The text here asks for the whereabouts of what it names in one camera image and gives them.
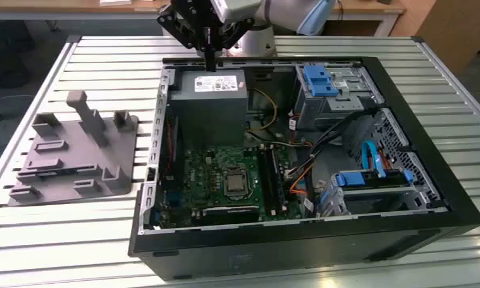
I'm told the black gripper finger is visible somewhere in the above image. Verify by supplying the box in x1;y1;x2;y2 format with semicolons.
156;4;211;73
209;17;256;73

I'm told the green RAM stick white label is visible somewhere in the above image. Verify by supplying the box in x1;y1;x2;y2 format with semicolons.
21;166;101;180

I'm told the black RAM slot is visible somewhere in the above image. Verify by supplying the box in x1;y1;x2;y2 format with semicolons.
259;144;276;216

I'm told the blue drive carrier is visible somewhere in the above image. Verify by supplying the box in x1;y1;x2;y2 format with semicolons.
303;64;338;97

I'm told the grey power supply unit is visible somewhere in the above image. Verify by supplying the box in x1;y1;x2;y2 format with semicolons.
168;70;249;151

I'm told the wooden desk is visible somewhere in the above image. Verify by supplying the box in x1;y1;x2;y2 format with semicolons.
0;0;408;37

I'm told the metal drive cage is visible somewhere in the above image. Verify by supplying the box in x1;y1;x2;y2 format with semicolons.
295;64;386;131

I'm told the metal CPU socket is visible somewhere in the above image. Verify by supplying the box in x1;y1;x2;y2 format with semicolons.
220;166;252;200

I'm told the black bin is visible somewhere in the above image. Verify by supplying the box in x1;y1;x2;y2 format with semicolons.
0;19;37;89

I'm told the green motherboard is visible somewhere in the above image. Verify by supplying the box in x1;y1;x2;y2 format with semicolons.
155;143;306;229

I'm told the silver CPU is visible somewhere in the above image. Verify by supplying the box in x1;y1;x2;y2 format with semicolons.
223;173;247;193

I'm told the grey parts rack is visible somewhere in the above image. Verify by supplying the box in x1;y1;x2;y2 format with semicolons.
7;91;141;207

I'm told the hard disk in blue carrier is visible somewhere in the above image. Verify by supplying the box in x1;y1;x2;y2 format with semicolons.
330;168;416;189

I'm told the wooden cabinet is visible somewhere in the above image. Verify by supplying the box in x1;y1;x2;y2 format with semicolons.
391;0;480;76

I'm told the black graphics card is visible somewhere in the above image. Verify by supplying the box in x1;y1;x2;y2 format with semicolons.
191;203;262;226

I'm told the metal disk bay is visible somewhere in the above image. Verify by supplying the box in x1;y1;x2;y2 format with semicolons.
315;170;451;218

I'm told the black PC case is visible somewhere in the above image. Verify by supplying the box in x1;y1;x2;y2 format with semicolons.
127;55;480;281

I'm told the white wrist camera black plate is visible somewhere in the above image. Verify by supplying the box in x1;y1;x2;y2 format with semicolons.
211;0;263;24

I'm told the yellow wire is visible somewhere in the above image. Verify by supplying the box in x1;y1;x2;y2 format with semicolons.
247;88;279;131

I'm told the red wire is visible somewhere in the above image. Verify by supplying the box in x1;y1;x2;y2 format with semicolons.
163;119;175;178

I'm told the black cable bundle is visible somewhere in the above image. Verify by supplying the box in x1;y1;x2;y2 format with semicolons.
287;106;386;181

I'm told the white floor cable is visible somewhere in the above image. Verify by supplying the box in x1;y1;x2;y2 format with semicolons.
0;94;37;121

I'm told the orange wire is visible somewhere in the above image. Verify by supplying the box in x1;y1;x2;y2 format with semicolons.
290;166;315;197

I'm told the blue flat data cable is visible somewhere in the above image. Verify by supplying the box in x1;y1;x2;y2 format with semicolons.
360;140;387;178

